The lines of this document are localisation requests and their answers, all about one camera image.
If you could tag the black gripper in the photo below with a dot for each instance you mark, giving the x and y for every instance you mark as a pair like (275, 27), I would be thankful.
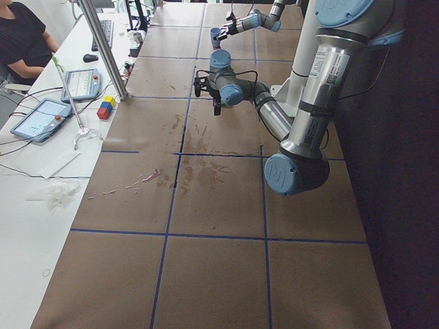
(217, 101)
(232, 29)

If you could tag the blue plastic cup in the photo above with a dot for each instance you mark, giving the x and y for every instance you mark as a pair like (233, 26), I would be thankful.
(214, 34)

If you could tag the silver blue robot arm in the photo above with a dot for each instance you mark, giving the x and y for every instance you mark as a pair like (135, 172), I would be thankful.
(254, 19)
(298, 111)

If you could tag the white pillar with base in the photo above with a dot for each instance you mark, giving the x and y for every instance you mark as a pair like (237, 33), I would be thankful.
(288, 94)

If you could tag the black monitor stand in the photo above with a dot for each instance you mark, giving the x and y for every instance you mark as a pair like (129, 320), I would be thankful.
(139, 15)

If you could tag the small metal cup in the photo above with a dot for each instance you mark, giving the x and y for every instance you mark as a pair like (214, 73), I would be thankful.
(137, 37)

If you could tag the red blue yellow blocks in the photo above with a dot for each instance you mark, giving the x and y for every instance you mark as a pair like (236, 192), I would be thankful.
(106, 107)

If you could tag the black keyboard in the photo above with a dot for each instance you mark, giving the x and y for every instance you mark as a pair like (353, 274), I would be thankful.
(107, 27)

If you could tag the far teach pendant tablet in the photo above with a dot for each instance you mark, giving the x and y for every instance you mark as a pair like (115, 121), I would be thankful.
(83, 84)

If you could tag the teach pendant tablet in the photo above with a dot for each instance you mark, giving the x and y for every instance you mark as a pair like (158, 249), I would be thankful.
(83, 84)
(42, 122)

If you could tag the black computer mouse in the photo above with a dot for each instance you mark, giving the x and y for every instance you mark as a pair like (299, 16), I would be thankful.
(90, 58)

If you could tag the near teach pendant tablet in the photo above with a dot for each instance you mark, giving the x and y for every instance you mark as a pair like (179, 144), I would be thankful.
(42, 122)

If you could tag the crumpled white tissue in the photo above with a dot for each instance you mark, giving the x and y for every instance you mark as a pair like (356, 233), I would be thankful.
(56, 194)

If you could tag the seated person in black shirt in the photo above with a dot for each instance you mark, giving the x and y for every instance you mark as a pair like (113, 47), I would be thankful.
(26, 45)

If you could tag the aluminium frame post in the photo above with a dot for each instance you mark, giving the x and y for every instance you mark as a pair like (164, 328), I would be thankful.
(104, 49)

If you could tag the green handled metal grabber stick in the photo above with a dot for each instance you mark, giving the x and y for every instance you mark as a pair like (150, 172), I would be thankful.
(83, 130)

